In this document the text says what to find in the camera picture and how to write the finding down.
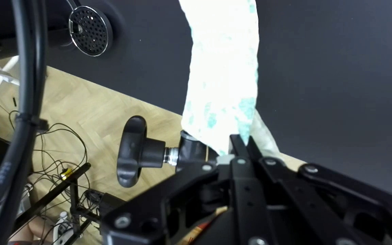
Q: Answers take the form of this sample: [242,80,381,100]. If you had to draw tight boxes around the black metal stand frame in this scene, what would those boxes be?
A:
[11,163,105,245]

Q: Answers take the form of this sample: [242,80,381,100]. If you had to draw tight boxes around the round metal mesh grommet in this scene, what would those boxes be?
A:
[67,5,115,59]

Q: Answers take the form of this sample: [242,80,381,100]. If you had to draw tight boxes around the black clamp knob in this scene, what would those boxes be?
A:
[116,115,207,189]

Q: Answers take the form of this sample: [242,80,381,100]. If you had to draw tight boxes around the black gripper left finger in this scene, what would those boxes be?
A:
[100,133,270,245]

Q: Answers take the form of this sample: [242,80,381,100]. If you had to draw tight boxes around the thin black floor wires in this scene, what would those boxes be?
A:
[7,97,93,216]

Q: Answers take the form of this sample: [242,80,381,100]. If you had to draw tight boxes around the white cloth with green print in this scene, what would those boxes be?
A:
[177,0,308,174]

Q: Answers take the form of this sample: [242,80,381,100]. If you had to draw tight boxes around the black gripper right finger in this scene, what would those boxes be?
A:
[247,135,392,245]

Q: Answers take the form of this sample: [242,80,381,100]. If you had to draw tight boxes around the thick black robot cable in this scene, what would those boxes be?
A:
[0,0,49,245]

